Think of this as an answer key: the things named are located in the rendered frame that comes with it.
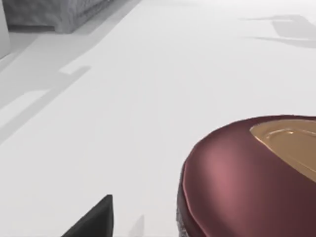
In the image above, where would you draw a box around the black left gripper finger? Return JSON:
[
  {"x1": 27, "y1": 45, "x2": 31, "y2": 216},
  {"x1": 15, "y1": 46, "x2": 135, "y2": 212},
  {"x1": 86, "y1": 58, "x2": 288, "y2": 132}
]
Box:
[{"x1": 61, "y1": 194, "x2": 115, "y2": 237}]

